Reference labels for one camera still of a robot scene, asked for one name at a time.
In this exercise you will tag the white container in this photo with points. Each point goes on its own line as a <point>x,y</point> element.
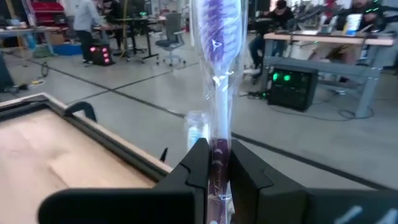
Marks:
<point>353,25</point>

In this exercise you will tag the person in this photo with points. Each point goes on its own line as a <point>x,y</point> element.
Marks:
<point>342,51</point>
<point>280,15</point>
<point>113,18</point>
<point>84,18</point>

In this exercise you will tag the black PC tower green lights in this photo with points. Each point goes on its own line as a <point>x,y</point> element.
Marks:
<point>295,90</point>

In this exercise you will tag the red storage bins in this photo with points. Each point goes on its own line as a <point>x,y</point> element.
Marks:
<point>46,11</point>

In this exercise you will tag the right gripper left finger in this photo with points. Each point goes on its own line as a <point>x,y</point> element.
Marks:
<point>186,186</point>

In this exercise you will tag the grey office chair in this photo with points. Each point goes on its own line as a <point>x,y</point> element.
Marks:
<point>172,28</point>

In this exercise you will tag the black aluminium table frame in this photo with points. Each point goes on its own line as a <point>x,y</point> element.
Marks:
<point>93,133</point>

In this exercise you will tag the grey cluttered desk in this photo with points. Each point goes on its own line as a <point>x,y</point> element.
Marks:
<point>28,30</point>

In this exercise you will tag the black PC tower red lights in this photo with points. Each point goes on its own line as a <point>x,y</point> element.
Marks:
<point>101,54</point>

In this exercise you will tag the blue box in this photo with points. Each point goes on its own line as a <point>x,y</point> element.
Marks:
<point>66,49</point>

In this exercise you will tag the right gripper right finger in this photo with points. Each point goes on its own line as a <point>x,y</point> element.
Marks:
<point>258,193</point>

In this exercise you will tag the black desk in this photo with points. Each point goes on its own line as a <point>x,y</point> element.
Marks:
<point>136,20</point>

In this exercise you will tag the wooden top grey desk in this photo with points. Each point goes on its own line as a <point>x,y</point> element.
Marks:
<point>326,39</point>

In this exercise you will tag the white toothbrush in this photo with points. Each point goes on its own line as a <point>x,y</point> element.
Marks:
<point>195,130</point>

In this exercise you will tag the black table clamp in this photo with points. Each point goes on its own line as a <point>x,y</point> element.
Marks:
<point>164,155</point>
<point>77,105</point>

